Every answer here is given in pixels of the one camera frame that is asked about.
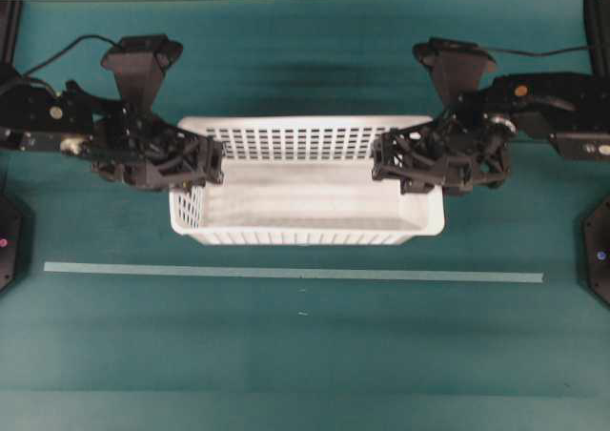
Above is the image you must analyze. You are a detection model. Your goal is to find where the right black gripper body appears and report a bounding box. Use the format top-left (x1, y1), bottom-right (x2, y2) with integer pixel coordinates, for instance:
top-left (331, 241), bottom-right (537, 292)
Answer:
top-left (414, 119), bottom-right (510, 195)

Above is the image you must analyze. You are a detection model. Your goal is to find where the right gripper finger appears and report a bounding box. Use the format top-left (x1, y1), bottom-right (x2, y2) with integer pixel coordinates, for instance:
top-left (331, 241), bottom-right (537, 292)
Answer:
top-left (372, 157), bottom-right (432, 195)
top-left (371, 126), bottom-right (421, 157)

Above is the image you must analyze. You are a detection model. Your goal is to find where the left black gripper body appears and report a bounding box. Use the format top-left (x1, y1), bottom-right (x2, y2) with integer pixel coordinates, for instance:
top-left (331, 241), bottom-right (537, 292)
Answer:
top-left (90, 113), bottom-right (191, 192)

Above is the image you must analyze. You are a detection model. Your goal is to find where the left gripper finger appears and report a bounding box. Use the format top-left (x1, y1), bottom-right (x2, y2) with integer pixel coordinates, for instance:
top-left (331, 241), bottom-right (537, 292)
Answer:
top-left (177, 132), bottom-right (224, 159)
top-left (164, 161), bottom-right (224, 193)

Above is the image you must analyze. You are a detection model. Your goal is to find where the white plastic lattice basket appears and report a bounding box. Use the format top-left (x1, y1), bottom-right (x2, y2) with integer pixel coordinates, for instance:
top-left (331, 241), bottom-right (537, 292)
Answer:
top-left (169, 115), bottom-right (445, 246)

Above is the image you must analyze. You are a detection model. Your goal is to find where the right black robot base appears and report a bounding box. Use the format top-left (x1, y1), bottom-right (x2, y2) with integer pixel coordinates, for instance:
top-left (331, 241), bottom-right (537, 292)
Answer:
top-left (574, 195), bottom-right (609, 311)

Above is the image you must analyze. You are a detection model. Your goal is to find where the left black robot base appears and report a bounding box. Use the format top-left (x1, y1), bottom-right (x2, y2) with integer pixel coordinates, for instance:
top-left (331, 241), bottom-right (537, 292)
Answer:
top-left (1, 188), bottom-right (35, 295)

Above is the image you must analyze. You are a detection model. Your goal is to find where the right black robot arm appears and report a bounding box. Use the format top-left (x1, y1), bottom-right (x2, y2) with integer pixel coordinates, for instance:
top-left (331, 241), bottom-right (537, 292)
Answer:
top-left (372, 72), bottom-right (609, 195)

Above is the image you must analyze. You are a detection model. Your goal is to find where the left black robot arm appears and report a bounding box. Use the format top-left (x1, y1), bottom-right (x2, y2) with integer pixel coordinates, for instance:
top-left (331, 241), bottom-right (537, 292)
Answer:
top-left (1, 63), bottom-right (224, 192)

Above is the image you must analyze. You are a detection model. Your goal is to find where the light green tape strip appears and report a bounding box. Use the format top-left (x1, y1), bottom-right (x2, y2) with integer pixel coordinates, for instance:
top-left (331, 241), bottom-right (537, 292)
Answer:
top-left (44, 261), bottom-right (543, 284)

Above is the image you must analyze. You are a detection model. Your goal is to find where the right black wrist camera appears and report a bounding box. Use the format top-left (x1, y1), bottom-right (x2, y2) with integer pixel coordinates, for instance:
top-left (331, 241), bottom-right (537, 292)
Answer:
top-left (413, 37), bottom-right (497, 107)

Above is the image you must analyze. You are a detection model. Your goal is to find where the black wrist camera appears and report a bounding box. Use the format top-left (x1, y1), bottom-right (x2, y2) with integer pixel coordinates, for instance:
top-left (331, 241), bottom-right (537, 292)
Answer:
top-left (413, 37), bottom-right (497, 107)
top-left (100, 34), bottom-right (184, 114)

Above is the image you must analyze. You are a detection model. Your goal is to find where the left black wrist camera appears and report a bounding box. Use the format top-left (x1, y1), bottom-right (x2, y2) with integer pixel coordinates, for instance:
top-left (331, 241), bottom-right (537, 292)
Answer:
top-left (100, 34), bottom-right (184, 114)

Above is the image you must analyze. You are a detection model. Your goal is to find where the right black camera cable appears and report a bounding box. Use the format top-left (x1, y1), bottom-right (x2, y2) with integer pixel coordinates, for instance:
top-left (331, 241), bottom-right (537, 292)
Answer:
top-left (476, 43), bottom-right (592, 56)

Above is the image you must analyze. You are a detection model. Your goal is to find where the black camera cable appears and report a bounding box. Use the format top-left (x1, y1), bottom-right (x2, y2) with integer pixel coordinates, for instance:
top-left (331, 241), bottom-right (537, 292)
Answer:
top-left (21, 34), bottom-right (120, 77)
top-left (476, 43), bottom-right (592, 56)

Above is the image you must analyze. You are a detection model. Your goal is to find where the left black camera cable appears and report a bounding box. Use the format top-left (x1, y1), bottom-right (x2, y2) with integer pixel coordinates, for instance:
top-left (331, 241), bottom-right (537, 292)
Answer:
top-left (21, 34), bottom-right (120, 77)

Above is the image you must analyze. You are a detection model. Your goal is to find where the left black frame post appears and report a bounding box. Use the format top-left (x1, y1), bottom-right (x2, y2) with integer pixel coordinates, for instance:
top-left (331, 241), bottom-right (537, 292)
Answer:
top-left (0, 0), bottom-right (24, 64)

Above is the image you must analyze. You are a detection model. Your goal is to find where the black frame post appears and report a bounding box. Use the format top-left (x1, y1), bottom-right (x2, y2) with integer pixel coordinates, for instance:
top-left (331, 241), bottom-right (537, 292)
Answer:
top-left (583, 0), bottom-right (609, 78)
top-left (0, 0), bottom-right (24, 64)

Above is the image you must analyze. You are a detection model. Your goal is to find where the right black frame post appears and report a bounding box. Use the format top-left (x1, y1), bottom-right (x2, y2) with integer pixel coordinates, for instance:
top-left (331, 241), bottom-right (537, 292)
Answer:
top-left (583, 0), bottom-right (609, 78)

